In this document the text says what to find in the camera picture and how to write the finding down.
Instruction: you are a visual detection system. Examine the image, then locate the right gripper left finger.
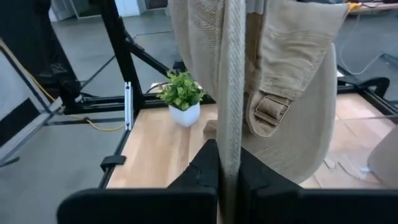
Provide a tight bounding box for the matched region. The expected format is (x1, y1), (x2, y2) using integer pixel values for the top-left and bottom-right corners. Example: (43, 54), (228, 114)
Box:
(167, 138), (221, 191)

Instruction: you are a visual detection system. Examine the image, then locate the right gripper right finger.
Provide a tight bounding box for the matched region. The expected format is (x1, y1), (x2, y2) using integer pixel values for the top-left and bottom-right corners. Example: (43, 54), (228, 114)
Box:
(238, 146), (304, 192)

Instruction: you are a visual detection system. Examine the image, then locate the beige cotton cap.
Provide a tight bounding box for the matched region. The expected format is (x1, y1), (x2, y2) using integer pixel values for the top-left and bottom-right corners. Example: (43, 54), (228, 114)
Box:
(202, 119), (220, 141)
(366, 125), (398, 189)
(167, 0), (349, 224)

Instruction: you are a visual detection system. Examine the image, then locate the small green potted plant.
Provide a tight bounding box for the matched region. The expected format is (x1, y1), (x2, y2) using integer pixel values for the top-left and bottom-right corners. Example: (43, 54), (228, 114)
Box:
(156, 70), (206, 129)

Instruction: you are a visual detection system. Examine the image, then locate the black table clamp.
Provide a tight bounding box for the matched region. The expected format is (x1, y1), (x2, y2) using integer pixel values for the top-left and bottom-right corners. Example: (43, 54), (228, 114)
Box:
(99, 154), (127, 173)

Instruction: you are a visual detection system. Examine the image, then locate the grey panel with black stripe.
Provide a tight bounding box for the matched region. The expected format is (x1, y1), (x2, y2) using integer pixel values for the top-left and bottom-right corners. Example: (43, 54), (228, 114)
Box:
(0, 39), (65, 166)

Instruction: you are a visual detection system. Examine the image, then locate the black bulky equipment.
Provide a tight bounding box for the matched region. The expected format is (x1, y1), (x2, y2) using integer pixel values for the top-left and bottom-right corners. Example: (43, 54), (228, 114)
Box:
(0, 0), (80, 108)

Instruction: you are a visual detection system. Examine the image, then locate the silver aluminium bracket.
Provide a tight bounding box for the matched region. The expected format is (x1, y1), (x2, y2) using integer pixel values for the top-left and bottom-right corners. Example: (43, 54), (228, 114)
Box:
(124, 81), (134, 132)

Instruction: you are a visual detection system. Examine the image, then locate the yellow floor cable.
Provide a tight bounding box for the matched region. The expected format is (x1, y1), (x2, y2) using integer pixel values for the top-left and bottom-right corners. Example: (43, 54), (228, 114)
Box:
(18, 66), (126, 133)

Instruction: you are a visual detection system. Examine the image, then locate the white floor cable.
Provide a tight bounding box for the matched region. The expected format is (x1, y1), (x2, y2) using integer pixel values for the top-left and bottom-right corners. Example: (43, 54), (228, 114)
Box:
(338, 13), (388, 77)

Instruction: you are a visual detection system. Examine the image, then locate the black metal rig frame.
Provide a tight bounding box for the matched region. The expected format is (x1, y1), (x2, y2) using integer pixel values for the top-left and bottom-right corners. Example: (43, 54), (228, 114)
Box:
(62, 0), (398, 189)

